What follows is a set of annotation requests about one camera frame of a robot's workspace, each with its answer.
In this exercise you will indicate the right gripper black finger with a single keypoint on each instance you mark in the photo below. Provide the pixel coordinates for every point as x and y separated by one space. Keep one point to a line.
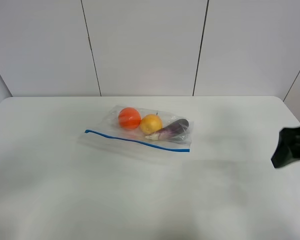
288 147

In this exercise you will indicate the clear zip bag blue seal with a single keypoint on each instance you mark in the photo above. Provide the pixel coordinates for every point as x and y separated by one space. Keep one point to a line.
105 133

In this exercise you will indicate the purple eggplant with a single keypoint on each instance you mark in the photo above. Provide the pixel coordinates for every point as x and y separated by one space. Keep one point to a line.
176 128

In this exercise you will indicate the yellow pear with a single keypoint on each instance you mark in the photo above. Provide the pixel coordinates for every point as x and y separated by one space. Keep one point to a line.
150 124

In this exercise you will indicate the orange tomato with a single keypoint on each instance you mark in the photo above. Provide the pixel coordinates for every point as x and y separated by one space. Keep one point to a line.
129 118

